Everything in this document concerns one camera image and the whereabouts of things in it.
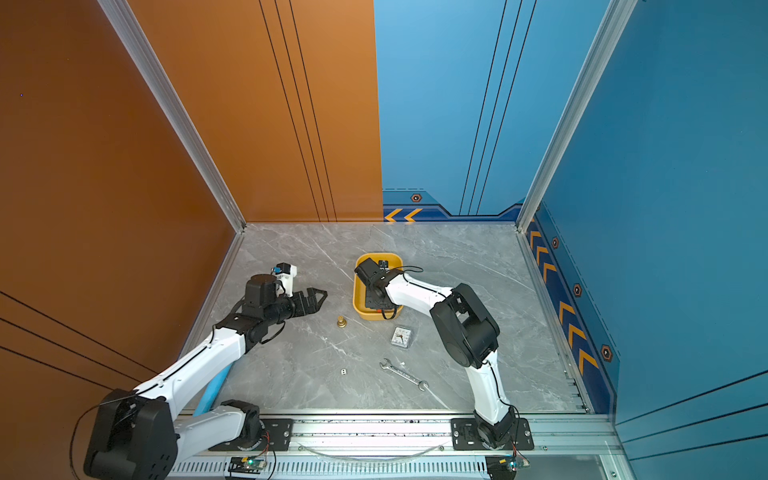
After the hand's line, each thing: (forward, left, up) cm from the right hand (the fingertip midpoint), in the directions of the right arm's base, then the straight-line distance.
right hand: (375, 301), depth 96 cm
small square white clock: (-12, -8, 0) cm, 15 cm away
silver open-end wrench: (-25, -14, -2) cm, 29 cm away
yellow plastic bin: (+3, +5, +3) cm, 7 cm away
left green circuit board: (-43, +29, -3) cm, 52 cm away
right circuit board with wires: (-43, -32, -3) cm, 54 cm away
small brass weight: (-7, +10, 0) cm, 12 cm away
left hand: (-4, +16, +12) cm, 20 cm away
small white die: (-22, +8, -1) cm, 23 cm away
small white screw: (-19, -9, -2) cm, 21 cm away
